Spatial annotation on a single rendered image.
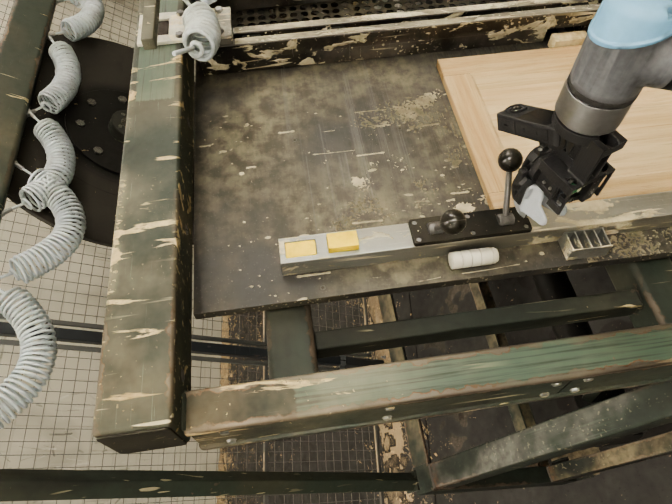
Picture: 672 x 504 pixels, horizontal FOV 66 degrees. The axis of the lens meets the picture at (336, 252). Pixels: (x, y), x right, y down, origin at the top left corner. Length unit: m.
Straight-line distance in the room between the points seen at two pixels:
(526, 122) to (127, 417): 0.63
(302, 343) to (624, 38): 0.60
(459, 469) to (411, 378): 1.04
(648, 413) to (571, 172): 0.82
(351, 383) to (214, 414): 0.19
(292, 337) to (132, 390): 0.27
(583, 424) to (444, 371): 0.78
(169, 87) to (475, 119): 0.60
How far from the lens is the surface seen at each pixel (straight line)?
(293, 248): 0.85
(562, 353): 0.82
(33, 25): 1.81
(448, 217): 0.75
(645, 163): 1.14
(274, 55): 1.20
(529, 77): 1.23
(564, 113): 0.66
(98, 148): 1.59
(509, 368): 0.78
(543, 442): 1.56
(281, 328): 0.87
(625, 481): 2.36
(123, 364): 0.75
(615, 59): 0.60
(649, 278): 1.05
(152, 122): 1.01
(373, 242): 0.85
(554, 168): 0.71
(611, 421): 1.46
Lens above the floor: 2.06
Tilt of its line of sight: 31 degrees down
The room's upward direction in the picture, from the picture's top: 77 degrees counter-clockwise
